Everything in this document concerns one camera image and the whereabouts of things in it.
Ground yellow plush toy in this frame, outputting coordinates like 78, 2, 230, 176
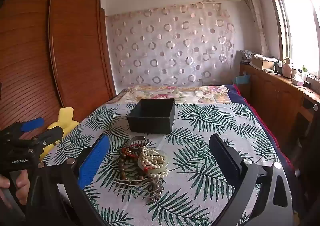
39, 107, 80, 160

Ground white wall pipe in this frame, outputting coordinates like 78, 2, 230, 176
241, 0, 269, 56

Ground red blanket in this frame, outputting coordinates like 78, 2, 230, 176
232, 85, 295, 169

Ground black box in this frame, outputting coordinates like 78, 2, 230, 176
127, 98, 175, 134

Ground circle patterned curtain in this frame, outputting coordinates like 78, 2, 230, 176
105, 0, 237, 87

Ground floral quilt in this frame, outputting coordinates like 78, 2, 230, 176
107, 85, 233, 105

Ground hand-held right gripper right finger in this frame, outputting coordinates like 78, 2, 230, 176
209, 133, 293, 226

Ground silver hair comb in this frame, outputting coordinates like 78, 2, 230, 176
111, 177, 163, 198

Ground pearl necklace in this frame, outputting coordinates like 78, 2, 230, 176
138, 147, 170, 179

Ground dark blue blanket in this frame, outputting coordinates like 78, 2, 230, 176
226, 84, 298, 186

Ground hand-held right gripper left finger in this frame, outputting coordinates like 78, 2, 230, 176
27, 134, 110, 226

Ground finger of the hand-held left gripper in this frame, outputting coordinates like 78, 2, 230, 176
30, 126, 63, 151
0, 117, 45, 138

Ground silver pendant chain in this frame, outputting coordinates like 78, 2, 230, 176
149, 184, 164, 202

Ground blue bag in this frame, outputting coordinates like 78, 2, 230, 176
232, 74, 250, 85

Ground brown wooden bead bracelet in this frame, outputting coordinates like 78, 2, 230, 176
118, 153, 160, 187

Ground crumpled patterned cloth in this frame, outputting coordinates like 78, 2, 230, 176
240, 50, 256, 63

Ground leaf print cloth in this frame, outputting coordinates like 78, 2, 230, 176
40, 102, 280, 226

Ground silver bangle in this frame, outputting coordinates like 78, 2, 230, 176
129, 136, 150, 152

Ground window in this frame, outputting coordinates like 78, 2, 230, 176
262, 0, 320, 76

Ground green jade bangle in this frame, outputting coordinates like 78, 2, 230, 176
137, 150, 169, 175

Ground wooden cabinet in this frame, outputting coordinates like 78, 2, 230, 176
239, 62, 320, 156

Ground wooden wardrobe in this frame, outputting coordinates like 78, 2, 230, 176
0, 0, 117, 141

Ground person's left hand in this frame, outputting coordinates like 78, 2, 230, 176
0, 170, 31, 200

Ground pink kettle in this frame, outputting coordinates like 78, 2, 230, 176
282, 58, 293, 78

